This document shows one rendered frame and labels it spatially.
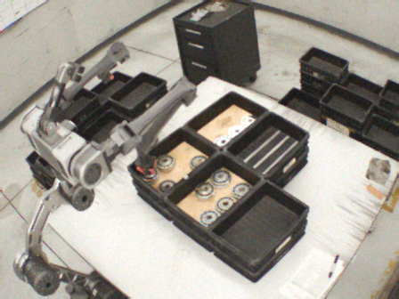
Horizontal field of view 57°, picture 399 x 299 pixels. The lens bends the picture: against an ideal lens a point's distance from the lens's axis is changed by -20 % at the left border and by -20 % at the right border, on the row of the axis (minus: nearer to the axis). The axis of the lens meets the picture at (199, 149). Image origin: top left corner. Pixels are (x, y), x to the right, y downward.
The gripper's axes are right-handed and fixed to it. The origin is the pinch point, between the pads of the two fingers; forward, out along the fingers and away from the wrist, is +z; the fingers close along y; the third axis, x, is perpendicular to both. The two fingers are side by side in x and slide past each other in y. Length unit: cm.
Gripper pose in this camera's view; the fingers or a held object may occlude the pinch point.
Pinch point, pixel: (149, 172)
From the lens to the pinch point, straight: 234.0
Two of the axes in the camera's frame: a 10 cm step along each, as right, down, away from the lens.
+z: 1.4, 7.0, 7.1
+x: -1.5, 7.2, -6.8
